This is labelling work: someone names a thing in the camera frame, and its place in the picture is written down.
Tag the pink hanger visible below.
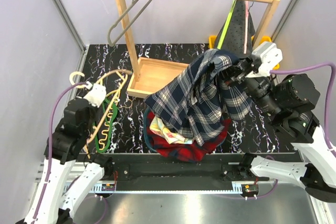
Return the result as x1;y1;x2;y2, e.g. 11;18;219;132
243;1;249;54

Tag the lime green hanger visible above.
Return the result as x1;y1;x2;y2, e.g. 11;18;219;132
215;0;236;49

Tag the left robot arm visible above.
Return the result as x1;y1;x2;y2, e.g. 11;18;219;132
20;96;113;223

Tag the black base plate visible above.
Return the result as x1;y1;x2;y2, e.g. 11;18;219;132
108;154;258;194

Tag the red plaid skirt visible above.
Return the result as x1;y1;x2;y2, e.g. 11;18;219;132
148;119;231;163

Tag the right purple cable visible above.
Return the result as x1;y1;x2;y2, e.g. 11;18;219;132
269;61;336;154

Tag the grey wire hanger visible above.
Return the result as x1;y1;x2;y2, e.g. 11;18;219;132
107;0;159;47

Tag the grey dotted skirt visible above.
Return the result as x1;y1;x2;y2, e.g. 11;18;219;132
221;0;255;56

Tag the purple cable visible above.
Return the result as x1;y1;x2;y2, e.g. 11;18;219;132
31;82;89;222
269;61;336;154

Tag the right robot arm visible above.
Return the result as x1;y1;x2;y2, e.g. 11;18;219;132
221;59;335;203

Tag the cream wavy hanger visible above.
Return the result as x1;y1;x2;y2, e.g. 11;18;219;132
86;89;133;161

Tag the navy plaid skirt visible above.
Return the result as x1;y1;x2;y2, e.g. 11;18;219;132
144;49;251;146

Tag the wooden hanger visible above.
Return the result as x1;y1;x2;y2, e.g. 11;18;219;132
69;69;133;145

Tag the teal plastic tray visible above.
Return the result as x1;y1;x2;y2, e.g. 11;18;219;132
143;107;157;153

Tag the floral pastel skirt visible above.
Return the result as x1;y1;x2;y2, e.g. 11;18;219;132
150;116;194;144

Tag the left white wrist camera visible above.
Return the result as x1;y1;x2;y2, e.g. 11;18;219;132
83;83;107;108

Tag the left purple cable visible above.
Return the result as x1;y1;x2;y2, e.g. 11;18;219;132
31;82;89;222

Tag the yellow plastic bin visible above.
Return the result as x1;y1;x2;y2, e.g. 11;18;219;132
208;36;280;70

